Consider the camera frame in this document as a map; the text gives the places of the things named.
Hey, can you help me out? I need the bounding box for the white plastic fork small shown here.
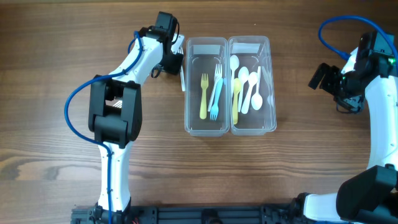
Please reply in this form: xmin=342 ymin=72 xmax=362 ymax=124
xmin=113 ymin=100 xmax=123 ymax=108

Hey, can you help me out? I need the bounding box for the clear plastic container right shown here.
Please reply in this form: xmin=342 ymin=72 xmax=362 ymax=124
xmin=228 ymin=35 xmax=277 ymax=136

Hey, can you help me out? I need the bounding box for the white plastic spoon thick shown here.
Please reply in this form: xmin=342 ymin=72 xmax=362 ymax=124
xmin=241 ymin=72 xmax=258 ymax=114

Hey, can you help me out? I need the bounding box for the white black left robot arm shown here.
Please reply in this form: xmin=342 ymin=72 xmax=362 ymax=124
xmin=88 ymin=12 xmax=183 ymax=223

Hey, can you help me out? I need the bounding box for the yellow plastic fork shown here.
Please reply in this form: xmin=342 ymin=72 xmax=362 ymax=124
xmin=200 ymin=73 xmax=208 ymax=119

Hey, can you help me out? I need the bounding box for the white plastic fork long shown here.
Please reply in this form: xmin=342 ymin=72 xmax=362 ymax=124
xmin=180 ymin=68 xmax=186 ymax=92

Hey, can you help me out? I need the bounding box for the yellow plastic spoon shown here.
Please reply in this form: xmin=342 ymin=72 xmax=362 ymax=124
xmin=232 ymin=78 xmax=241 ymax=124

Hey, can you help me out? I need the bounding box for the light blue plastic fork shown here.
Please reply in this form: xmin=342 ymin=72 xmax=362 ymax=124
xmin=210 ymin=78 xmax=224 ymax=121

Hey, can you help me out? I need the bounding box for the clear plastic container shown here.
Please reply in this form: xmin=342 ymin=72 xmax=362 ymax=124
xmin=185 ymin=37 xmax=231 ymax=137
xmin=228 ymin=35 xmax=277 ymax=136

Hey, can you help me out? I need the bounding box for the clear plastic container left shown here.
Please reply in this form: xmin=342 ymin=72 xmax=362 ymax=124
xmin=185 ymin=37 xmax=231 ymax=137

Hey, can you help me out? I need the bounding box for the white plastic spoon thin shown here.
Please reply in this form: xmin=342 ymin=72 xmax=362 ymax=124
xmin=251 ymin=66 xmax=263 ymax=110

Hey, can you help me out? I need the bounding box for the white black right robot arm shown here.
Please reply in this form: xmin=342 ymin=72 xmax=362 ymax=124
xmin=287 ymin=30 xmax=397 ymax=223

